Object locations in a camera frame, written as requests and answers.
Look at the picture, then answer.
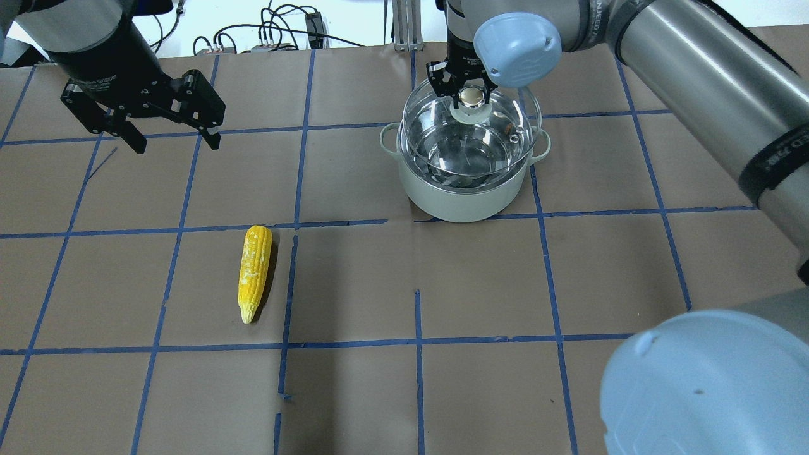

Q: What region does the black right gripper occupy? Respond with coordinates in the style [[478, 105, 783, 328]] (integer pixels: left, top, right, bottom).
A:
[[427, 38, 498, 109]]

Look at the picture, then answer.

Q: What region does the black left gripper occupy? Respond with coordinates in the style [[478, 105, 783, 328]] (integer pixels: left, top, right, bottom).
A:
[[61, 38, 226, 155]]

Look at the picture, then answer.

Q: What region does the glass pot lid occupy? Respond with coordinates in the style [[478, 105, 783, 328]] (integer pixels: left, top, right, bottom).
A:
[[401, 80, 541, 187]]

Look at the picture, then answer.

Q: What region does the yellow corn cob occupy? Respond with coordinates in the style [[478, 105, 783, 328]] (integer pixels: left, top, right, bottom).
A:
[[237, 225, 272, 325]]

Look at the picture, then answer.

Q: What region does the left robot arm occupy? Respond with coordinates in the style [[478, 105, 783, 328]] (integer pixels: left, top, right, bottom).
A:
[[2, 1, 226, 154]]

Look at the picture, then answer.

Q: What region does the pale green cooking pot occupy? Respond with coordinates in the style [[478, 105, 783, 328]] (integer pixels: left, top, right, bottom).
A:
[[379, 122, 552, 224]]

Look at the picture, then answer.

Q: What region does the black power adapter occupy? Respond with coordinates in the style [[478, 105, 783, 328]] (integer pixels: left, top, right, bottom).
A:
[[305, 11, 327, 49]]

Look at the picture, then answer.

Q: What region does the aluminium frame post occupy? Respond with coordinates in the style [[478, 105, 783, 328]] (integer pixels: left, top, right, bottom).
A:
[[391, 0, 424, 52]]

